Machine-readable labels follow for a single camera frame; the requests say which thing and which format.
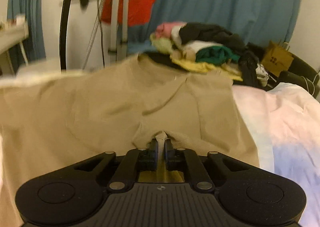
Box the red cloth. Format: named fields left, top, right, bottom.
left=101, top=0, right=157, bottom=27

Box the pile of clothes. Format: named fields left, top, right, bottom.
left=178, top=23, right=263, bottom=88

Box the pink garment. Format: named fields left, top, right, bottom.
left=155, top=21, right=187, bottom=39

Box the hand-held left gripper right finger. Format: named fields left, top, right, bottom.
left=164, top=138, right=251, bottom=192

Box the pale yellow garment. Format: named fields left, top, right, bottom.
left=150, top=37, right=176, bottom=54

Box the white vanity desk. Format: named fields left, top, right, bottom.
left=0, top=14, right=29, bottom=76

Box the tan shirt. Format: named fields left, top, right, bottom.
left=0, top=54, right=260, bottom=227

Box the pastel bed duvet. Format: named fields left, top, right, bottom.
left=0, top=67, right=320, bottom=227

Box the dark cloth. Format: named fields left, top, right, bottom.
left=143, top=51, right=191, bottom=73

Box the narrow blue curtain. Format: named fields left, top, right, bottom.
left=7, top=0, right=48, bottom=62

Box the brown paper bag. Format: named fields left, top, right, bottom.
left=261, top=40, right=295, bottom=77

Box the white ironing board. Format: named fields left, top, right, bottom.
left=59, top=0, right=113, bottom=72

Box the yellow towel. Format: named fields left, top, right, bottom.
left=170, top=54, right=243, bottom=82

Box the green garment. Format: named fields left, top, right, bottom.
left=196, top=46, right=241, bottom=66

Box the white charging cable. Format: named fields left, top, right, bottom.
left=299, top=72, right=320, bottom=97

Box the garment steamer stand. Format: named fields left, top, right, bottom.
left=80, top=0, right=138, bottom=71

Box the white garment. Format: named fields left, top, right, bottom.
left=182, top=41, right=216, bottom=54

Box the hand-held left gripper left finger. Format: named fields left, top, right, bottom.
left=74, top=138, right=159, bottom=192

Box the black armchair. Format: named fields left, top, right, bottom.
left=247, top=43, right=320, bottom=98

